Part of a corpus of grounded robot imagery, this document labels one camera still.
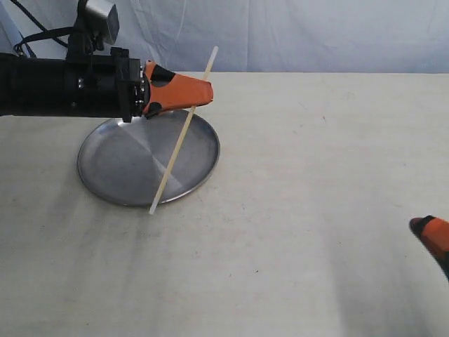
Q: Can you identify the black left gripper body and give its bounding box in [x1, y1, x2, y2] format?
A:
[111, 47, 150, 123]

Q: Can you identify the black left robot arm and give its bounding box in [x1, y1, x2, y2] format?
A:
[1, 47, 213, 123]

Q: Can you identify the round metal plate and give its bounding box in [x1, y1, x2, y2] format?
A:
[76, 110, 220, 207]

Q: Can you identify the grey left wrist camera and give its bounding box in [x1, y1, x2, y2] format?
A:
[66, 0, 120, 60]

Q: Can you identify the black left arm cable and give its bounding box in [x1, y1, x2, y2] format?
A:
[9, 0, 76, 59]

